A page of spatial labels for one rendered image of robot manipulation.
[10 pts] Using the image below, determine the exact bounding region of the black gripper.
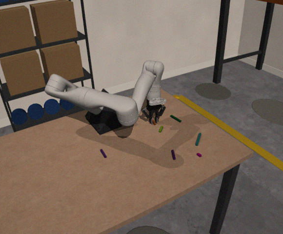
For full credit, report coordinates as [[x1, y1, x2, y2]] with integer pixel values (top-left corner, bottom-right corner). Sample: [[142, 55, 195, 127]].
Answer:
[[142, 100, 166, 124]]

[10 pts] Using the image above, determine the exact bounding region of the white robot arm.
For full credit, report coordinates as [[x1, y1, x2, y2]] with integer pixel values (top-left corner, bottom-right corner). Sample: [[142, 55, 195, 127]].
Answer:
[[45, 60, 166, 126]]

